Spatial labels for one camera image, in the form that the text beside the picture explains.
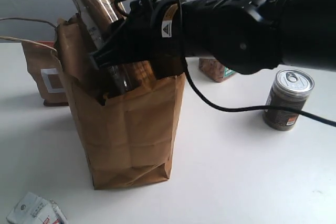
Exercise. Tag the large brown paper bag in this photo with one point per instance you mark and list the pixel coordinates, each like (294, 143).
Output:
(128, 140)

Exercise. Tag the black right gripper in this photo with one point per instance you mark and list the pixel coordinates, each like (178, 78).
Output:
(153, 37)

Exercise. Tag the clear plastic snack package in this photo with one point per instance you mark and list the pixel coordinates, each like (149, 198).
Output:
(97, 16)

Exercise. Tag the brown bag with white square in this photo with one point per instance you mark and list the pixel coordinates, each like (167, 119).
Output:
(42, 68)

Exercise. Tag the clear nut jar yellow lid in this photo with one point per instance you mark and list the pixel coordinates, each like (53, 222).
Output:
(215, 70)

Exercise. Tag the crumpled white red packet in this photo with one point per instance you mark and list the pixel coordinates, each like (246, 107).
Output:
(35, 209)

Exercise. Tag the brown pull-tab can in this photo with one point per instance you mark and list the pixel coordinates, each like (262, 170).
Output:
(291, 88)

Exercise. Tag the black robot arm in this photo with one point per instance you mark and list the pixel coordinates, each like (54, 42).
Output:
(244, 35)

